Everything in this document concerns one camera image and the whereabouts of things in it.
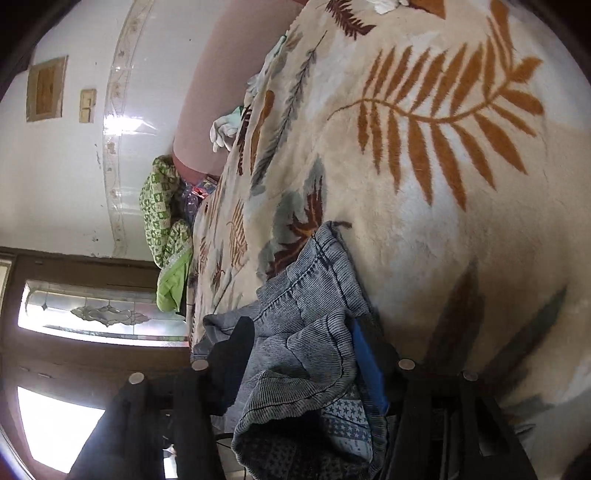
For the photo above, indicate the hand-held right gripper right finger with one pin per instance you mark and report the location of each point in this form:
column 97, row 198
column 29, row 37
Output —
column 369, row 364

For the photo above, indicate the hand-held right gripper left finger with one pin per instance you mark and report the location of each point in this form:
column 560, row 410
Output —
column 231, row 360

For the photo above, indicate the grey-blue denim pants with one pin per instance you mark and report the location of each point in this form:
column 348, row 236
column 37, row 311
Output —
column 300, row 332

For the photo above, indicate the wooden door with glass panes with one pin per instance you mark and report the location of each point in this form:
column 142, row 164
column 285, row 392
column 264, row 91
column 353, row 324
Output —
column 92, row 364

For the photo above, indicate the cream leaf print blanket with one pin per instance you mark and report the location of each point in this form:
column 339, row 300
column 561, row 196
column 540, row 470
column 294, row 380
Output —
column 415, row 207

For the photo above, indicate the green patterned quilt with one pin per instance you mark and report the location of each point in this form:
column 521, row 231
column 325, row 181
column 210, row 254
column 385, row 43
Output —
column 161, row 207

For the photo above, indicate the colourful plastic packet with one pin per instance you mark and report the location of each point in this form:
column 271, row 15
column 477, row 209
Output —
column 201, row 187

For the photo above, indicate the pink headboard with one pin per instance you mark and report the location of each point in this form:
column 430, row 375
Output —
column 207, row 92

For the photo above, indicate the white crumpled cloth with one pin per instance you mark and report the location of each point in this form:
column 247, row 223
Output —
column 383, row 4

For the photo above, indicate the beige wall switch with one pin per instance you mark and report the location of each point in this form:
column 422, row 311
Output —
column 87, row 106

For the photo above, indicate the framed wall niche panel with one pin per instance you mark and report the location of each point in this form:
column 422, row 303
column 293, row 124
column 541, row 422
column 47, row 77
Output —
column 46, row 90

